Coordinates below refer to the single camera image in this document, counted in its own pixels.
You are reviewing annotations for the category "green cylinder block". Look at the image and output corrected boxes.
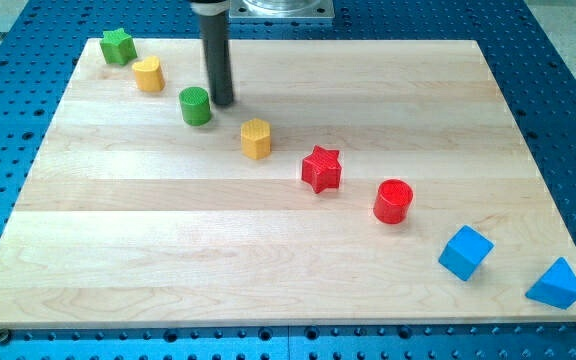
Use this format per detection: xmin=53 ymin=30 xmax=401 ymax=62
xmin=179 ymin=87 xmax=212 ymax=126

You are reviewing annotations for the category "red star block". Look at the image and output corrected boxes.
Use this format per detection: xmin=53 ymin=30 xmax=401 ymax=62
xmin=301 ymin=145 xmax=342 ymax=194

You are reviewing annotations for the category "yellow hexagon block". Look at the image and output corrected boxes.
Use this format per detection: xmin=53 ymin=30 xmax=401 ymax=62
xmin=240 ymin=118 xmax=271 ymax=160

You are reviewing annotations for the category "light wooden board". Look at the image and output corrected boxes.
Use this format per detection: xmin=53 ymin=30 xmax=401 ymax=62
xmin=0 ymin=38 xmax=576 ymax=329

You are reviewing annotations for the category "red cylinder block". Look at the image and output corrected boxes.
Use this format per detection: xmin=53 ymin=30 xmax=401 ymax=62
xmin=373 ymin=179 xmax=414 ymax=224

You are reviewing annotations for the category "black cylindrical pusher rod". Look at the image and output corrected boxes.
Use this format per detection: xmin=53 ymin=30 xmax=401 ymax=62
xmin=190 ymin=0 xmax=234 ymax=107

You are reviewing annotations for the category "yellow heart block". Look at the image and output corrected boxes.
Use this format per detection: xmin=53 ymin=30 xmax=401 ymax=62
xmin=132 ymin=56 xmax=165 ymax=92

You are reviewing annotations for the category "blue cube block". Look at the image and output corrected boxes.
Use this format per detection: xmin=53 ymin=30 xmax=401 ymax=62
xmin=438 ymin=225 xmax=494 ymax=281

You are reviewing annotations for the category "green star block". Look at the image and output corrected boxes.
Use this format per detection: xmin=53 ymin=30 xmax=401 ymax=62
xmin=100 ymin=28 xmax=137 ymax=65

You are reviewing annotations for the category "blue perforated metal table plate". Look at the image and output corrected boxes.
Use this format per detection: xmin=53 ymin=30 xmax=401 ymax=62
xmin=0 ymin=1 xmax=576 ymax=359

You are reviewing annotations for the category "blue triangular prism block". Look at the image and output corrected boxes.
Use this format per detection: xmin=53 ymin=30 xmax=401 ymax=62
xmin=525 ymin=257 xmax=576 ymax=309

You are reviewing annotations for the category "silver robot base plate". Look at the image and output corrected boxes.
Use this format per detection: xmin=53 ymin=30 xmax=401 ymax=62
xmin=229 ymin=0 xmax=335 ymax=20

